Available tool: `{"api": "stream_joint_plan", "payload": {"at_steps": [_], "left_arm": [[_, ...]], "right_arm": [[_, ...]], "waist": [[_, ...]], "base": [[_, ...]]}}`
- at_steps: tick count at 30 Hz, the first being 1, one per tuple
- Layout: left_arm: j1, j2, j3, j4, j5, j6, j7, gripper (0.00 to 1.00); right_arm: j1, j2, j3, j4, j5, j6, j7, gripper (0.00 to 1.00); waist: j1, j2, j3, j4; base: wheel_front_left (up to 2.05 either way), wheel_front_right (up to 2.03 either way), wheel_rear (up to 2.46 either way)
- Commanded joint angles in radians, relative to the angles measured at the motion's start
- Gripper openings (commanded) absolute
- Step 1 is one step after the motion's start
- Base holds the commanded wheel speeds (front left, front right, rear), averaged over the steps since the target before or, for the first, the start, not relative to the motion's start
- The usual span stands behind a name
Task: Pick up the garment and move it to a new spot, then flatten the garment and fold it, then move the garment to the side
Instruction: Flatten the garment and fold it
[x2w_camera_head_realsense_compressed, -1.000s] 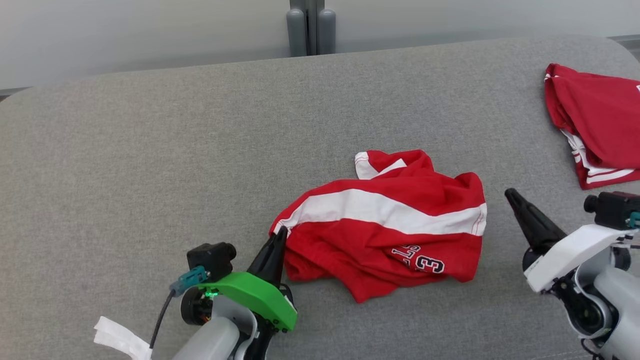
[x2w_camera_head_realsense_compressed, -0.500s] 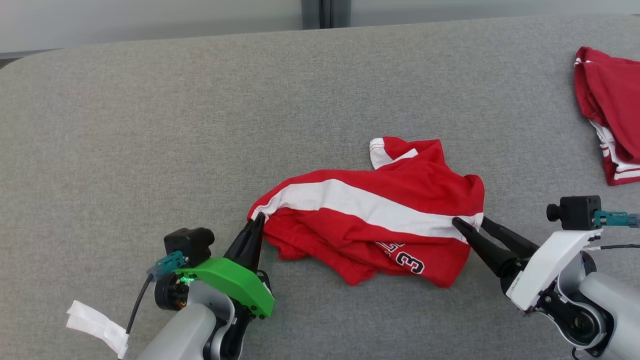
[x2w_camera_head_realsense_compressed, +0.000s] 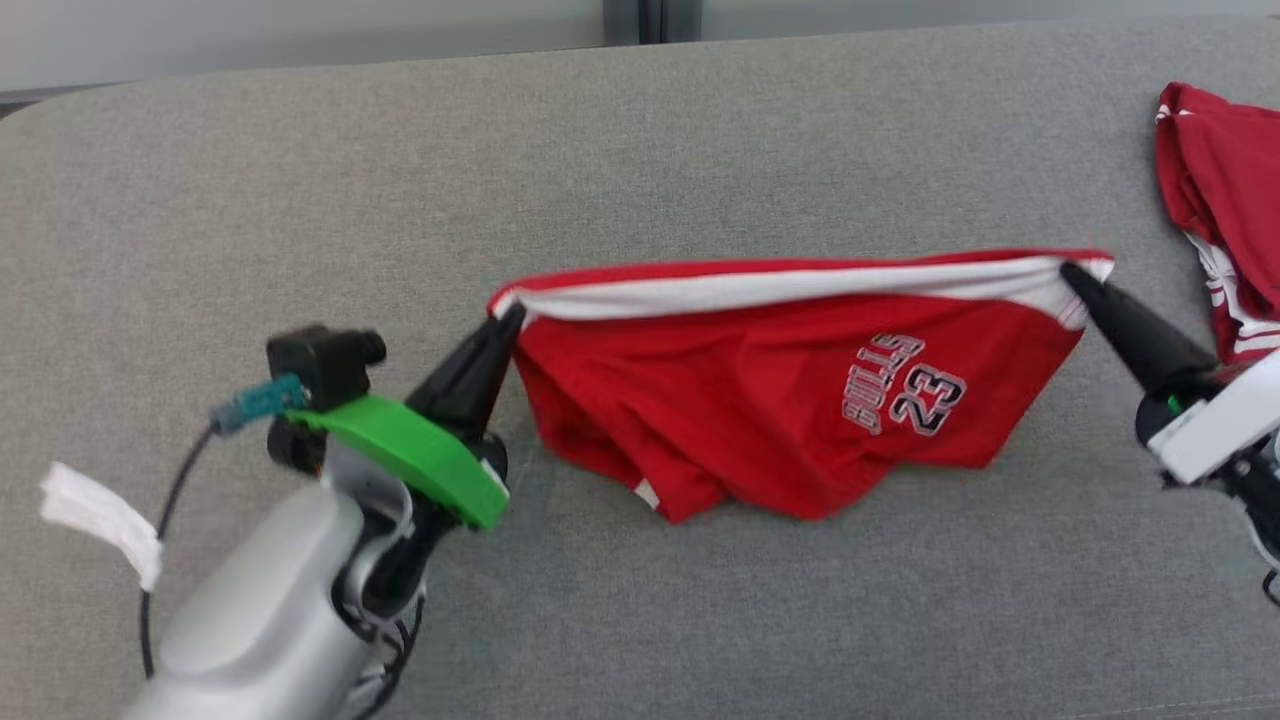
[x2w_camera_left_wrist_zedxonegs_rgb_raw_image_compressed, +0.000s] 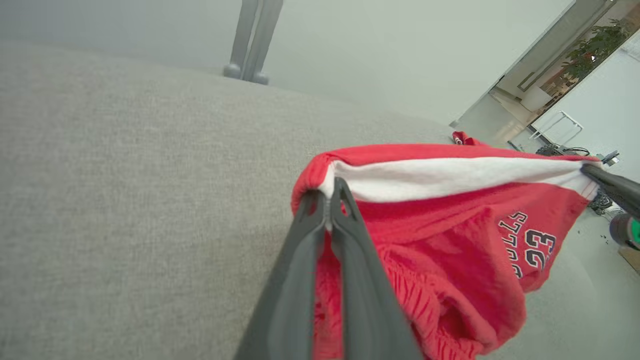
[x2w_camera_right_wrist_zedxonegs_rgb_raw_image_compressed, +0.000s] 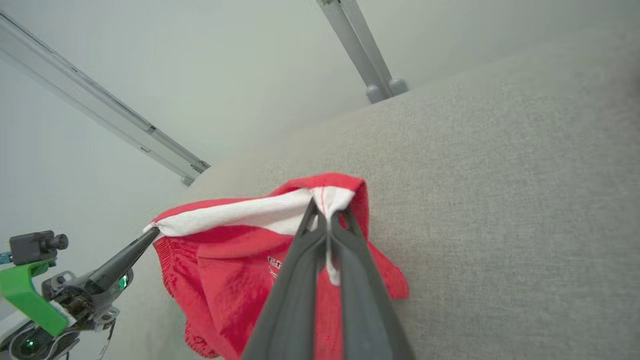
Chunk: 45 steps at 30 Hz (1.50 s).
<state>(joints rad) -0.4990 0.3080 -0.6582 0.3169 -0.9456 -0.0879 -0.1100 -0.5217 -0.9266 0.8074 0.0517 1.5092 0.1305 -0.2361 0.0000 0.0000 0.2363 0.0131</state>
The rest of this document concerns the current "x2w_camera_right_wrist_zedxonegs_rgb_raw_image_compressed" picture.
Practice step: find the grey partition bottom rail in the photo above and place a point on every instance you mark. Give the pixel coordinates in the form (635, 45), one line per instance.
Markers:
(100, 107)

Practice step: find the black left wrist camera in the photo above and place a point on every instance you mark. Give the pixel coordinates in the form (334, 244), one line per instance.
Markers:
(32, 247)

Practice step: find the grey partition post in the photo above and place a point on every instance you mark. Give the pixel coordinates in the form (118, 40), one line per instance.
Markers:
(360, 45)

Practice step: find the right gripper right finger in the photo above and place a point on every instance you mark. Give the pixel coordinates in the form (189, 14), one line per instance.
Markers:
(365, 310)

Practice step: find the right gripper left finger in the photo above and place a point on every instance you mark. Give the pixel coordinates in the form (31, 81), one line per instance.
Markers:
(295, 300)

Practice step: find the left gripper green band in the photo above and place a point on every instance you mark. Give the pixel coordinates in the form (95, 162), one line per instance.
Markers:
(25, 295)

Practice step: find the red shorts with white stripe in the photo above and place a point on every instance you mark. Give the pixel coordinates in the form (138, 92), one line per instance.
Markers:
(225, 280)

